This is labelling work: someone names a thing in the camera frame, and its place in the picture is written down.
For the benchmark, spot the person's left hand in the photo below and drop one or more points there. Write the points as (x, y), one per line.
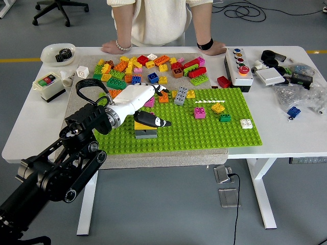
(216, 48)

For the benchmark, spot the person's right hand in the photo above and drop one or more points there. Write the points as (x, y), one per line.
(110, 47)

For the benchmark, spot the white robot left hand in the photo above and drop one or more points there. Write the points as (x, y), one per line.
(132, 99)

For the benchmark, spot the yellow curved brick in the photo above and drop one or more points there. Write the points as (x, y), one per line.
(139, 125)

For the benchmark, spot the person's left forearm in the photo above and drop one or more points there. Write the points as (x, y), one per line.
(203, 20)

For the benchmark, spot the person's right forearm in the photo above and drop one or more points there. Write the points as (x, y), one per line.
(125, 25)

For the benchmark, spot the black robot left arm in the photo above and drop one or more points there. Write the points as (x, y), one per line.
(87, 117)

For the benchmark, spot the brown brick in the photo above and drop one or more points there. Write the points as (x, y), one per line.
(177, 73)
(110, 63)

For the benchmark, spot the magenta brick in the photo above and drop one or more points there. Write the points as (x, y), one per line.
(150, 103)

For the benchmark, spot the orange long brick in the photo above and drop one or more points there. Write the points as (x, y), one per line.
(115, 93)

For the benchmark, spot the blue brick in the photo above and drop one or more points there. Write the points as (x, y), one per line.
(136, 79)
(293, 112)
(153, 77)

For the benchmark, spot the green long brick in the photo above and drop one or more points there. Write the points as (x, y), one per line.
(116, 83)
(189, 69)

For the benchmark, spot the lime brick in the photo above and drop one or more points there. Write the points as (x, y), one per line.
(199, 81)
(97, 69)
(117, 74)

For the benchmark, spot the pink small brick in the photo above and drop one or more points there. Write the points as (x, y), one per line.
(181, 60)
(138, 70)

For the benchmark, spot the red long brick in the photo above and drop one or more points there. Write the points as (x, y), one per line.
(191, 63)
(198, 72)

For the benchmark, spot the grey sloped brick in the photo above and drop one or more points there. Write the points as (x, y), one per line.
(148, 135)

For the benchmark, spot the yellow narrow brick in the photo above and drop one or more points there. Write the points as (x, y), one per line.
(174, 94)

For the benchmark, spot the white brick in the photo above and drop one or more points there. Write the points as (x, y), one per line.
(246, 124)
(152, 56)

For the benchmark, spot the grey long brick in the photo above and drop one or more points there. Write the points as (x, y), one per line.
(180, 96)

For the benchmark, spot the dark green small brick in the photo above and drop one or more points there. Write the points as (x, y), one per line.
(225, 118)

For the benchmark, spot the green baseplate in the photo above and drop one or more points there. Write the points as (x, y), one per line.
(204, 137)

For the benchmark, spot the black wristwatch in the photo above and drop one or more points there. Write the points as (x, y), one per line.
(205, 44)

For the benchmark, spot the white cube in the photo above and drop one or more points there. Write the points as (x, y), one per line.
(82, 72)

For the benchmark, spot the push-button control box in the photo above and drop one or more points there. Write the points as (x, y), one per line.
(240, 79)

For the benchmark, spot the white pipe fitting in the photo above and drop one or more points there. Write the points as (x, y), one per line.
(258, 67)

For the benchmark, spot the black gear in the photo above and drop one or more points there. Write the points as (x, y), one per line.
(65, 54)

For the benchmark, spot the white tube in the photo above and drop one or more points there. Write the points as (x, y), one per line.
(68, 79)

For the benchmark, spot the person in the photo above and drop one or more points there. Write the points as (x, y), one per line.
(161, 20)

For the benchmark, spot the white bowl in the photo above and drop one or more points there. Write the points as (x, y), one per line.
(48, 53)

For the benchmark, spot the grey-brown mat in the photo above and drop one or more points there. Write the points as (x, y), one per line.
(153, 160)

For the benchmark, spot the black office chair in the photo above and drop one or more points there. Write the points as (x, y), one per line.
(60, 6)

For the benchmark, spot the dark metal block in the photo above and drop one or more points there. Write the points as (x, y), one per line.
(281, 57)

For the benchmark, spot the clear bag blue parts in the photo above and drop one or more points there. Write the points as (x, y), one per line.
(301, 69)

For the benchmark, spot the clear bag of screws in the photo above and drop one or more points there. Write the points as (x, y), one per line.
(291, 97)

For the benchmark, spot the black power adapter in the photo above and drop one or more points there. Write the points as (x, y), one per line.
(302, 80)

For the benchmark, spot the white table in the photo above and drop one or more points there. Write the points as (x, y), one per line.
(281, 137)

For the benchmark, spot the white furniture leg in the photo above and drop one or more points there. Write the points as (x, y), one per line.
(3, 11)

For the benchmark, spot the metal floor socket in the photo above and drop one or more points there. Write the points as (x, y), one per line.
(228, 197)
(222, 174)

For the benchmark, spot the table height control panel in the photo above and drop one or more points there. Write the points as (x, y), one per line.
(307, 160)

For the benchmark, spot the white switch plate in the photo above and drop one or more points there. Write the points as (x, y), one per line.
(270, 76)

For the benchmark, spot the white switch box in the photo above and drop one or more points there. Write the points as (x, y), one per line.
(47, 83)

